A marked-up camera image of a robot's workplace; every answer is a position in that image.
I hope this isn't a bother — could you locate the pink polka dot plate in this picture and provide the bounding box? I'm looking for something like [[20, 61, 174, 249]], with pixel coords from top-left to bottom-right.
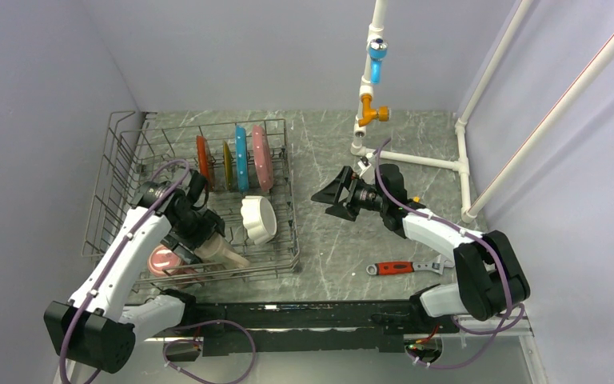
[[251, 125, 274, 192]]

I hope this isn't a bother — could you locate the white scalloped bowl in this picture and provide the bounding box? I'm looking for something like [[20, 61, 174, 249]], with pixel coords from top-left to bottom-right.
[[240, 196, 278, 245]]

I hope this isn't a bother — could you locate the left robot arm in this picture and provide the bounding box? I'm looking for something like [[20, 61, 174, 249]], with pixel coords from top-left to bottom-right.
[[44, 169, 225, 374]]

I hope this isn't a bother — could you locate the blue pipe valve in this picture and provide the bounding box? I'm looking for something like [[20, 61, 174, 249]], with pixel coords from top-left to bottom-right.
[[368, 38, 388, 84]]

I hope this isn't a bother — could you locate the blue polka dot plate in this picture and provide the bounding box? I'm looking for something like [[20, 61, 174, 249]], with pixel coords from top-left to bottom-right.
[[234, 125, 249, 193]]

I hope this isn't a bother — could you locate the beige ceramic mug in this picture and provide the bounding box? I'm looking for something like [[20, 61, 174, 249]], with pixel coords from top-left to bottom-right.
[[194, 234, 251, 270]]

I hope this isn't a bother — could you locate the red scalloped plate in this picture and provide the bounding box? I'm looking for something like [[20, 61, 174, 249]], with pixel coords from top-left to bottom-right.
[[196, 135, 216, 191]]

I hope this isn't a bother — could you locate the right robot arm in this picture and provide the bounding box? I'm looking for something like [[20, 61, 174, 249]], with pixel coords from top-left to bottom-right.
[[311, 164, 531, 332]]

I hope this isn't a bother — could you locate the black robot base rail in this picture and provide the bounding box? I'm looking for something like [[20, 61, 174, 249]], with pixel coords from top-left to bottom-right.
[[159, 299, 459, 357]]

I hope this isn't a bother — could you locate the grey wire dish rack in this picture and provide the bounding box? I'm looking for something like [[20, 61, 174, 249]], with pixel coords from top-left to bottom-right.
[[81, 111, 300, 293]]

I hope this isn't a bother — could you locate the red handled adjustable wrench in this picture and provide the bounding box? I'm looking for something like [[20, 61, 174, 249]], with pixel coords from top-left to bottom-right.
[[366, 255, 455, 276]]

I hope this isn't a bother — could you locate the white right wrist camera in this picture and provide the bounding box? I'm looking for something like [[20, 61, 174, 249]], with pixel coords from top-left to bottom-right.
[[356, 153, 376, 184]]

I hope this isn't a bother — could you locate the white pvc pipe frame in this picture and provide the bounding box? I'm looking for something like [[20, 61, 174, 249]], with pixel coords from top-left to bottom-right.
[[361, 1, 614, 222]]

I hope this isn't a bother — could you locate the yellow and red plate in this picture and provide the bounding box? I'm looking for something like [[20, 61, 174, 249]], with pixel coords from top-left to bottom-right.
[[223, 141, 233, 190]]

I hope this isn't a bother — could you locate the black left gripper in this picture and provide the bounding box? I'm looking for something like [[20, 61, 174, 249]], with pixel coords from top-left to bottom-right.
[[161, 203, 224, 264]]

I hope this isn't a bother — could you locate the orange pipe fitting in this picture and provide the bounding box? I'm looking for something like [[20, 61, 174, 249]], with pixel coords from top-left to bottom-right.
[[357, 94, 390, 127]]

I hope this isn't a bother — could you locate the pink ghost pattern mug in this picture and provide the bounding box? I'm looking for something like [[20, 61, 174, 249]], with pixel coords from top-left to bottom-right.
[[147, 245, 199, 284]]

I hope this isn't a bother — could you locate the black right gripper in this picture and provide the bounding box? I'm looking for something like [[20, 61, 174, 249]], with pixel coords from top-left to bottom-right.
[[312, 166, 387, 222]]

